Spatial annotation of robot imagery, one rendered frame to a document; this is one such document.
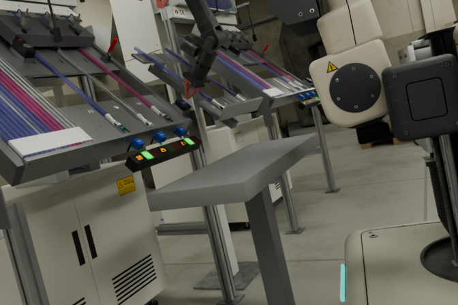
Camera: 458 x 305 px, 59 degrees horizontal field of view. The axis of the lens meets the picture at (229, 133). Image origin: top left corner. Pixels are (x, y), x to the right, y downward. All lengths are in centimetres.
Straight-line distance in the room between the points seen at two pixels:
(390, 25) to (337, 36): 765
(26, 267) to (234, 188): 52
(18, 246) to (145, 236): 77
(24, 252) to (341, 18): 87
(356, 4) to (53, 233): 112
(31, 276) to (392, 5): 806
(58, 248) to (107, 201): 25
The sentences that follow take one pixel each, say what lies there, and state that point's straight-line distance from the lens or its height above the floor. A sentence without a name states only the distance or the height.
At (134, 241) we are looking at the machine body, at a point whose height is 31.
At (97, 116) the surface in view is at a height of 81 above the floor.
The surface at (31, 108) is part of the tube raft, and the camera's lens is 126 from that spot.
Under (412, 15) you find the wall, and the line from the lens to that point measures 854.
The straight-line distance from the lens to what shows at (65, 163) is 114.
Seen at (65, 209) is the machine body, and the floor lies 53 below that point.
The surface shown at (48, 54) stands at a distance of 162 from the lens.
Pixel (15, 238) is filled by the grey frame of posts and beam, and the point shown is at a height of 57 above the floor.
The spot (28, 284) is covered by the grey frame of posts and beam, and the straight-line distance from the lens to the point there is 108.
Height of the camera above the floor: 75
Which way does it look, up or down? 4 degrees down
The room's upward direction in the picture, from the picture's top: 13 degrees counter-clockwise
